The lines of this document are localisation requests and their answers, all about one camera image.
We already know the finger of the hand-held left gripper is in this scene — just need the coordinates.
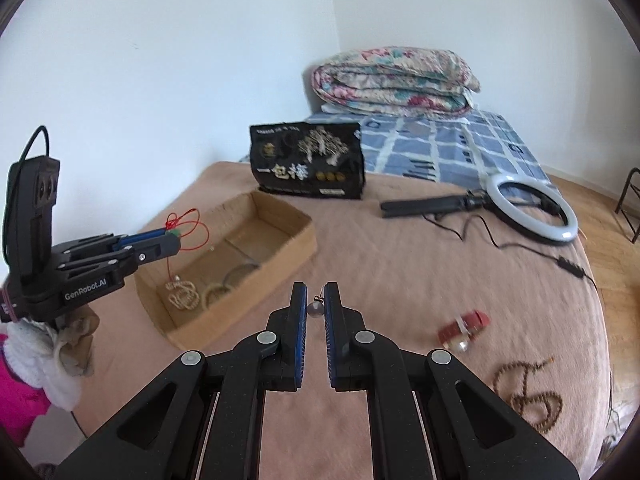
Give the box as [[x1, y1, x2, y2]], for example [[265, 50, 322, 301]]
[[56, 236, 182, 281], [62, 228, 171, 256]]

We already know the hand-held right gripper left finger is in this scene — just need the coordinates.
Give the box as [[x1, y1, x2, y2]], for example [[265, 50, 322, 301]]
[[52, 281, 308, 480]]

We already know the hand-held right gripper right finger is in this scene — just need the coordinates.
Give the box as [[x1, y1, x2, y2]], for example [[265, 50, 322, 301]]
[[323, 281, 581, 480]]

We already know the red string necklace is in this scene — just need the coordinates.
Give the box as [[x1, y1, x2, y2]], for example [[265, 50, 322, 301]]
[[165, 208, 211, 253]]

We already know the pearl necklace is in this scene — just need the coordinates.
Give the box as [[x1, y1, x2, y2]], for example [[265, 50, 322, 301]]
[[166, 280, 198, 312]]

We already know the cardboard box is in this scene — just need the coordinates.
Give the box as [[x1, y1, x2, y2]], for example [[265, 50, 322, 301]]
[[135, 191, 318, 351]]

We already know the cream bead bracelet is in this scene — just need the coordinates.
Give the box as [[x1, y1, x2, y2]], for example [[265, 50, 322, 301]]
[[202, 284, 230, 308]]

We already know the thin metal bangle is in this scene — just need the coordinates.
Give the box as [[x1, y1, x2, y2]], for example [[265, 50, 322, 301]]
[[221, 263, 261, 291]]

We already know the person's left hand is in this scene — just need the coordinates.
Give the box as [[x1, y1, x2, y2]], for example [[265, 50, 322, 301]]
[[50, 305, 98, 378]]

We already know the black folded tripod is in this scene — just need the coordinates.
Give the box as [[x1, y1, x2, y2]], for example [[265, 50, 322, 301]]
[[380, 190, 488, 220]]

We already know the black snack bag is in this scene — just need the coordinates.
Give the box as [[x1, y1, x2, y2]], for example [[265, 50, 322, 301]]
[[249, 121, 366, 201]]

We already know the blue patterned bedsheet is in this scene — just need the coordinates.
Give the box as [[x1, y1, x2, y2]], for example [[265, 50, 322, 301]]
[[240, 107, 551, 186]]

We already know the folded floral quilt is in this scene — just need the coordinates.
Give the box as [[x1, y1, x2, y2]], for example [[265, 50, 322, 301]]
[[311, 47, 482, 113]]

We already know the black metal clothes rack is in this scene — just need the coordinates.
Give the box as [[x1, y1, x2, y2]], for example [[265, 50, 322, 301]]
[[615, 169, 640, 245]]

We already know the red strap wristwatch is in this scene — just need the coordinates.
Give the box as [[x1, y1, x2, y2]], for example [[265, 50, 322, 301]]
[[438, 310, 490, 353]]

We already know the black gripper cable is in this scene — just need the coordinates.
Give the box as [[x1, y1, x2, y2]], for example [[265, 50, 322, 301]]
[[1, 125, 52, 261]]

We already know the white ring light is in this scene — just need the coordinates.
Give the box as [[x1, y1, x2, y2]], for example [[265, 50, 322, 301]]
[[480, 171, 579, 246]]

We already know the brown wooden bead necklace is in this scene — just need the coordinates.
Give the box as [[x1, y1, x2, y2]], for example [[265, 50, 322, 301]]
[[492, 356, 563, 433]]

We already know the black ring light cable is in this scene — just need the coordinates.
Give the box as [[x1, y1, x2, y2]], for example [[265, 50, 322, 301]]
[[422, 212, 598, 291]]

